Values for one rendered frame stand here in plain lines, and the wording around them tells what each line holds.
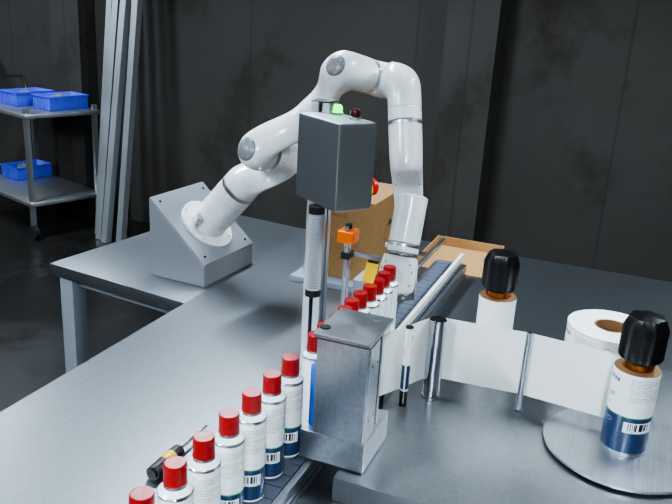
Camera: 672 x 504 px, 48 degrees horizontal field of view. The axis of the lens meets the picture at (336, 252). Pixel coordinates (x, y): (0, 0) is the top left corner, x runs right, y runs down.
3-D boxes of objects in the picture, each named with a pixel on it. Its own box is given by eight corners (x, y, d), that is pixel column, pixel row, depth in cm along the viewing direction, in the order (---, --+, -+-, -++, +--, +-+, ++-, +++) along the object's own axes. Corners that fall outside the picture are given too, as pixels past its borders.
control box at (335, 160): (334, 213, 159) (339, 123, 153) (294, 194, 172) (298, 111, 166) (373, 208, 164) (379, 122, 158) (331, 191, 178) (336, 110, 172)
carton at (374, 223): (369, 284, 243) (375, 204, 234) (303, 271, 251) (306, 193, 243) (399, 259, 269) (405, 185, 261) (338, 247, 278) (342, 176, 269)
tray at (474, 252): (487, 279, 259) (489, 268, 258) (416, 266, 268) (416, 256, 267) (503, 256, 286) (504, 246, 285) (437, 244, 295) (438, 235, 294)
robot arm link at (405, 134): (390, 130, 211) (393, 238, 210) (387, 119, 195) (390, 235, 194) (422, 129, 210) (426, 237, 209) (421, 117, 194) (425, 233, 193)
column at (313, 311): (315, 371, 187) (329, 101, 166) (299, 367, 189) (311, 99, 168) (322, 364, 191) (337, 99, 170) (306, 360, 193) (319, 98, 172)
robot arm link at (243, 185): (216, 173, 237) (260, 122, 225) (257, 178, 251) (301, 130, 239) (231, 203, 232) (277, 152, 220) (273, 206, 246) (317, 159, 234)
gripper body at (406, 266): (380, 246, 196) (372, 288, 196) (417, 253, 193) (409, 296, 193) (388, 248, 203) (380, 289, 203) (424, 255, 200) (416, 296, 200)
